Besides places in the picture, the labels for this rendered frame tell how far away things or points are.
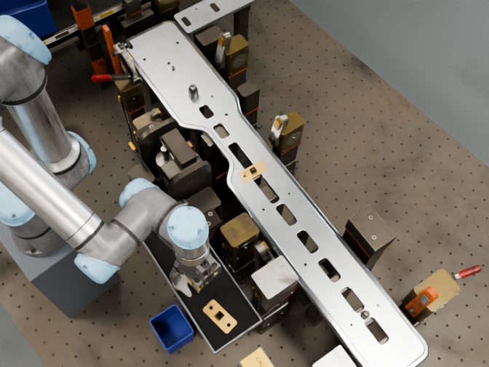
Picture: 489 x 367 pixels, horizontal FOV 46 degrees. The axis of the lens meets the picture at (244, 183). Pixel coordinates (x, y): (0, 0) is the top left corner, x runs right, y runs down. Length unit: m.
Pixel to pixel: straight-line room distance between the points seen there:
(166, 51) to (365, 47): 1.65
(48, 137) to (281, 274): 0.66
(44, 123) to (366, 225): 0.91
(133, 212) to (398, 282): 1.11
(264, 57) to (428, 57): 1.33
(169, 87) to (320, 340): 0.95
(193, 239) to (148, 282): 0.87
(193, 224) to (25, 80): 0.41
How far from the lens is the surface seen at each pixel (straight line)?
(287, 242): 1.64
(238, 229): 1.57
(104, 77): 1.80
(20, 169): 1.09
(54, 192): 1.09
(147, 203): 1.13
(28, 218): 1.43
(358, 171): 2.12
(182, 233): 1.08
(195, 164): 1.53
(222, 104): 1.86
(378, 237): 1.66
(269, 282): 1.49
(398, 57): 3.40
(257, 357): 1.39
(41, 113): 1.25
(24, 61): 1.12
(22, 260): 1.61
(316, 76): 2.33
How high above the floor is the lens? 2.53
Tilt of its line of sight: 63 degrees down
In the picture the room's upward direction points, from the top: 2 degrees clockwise
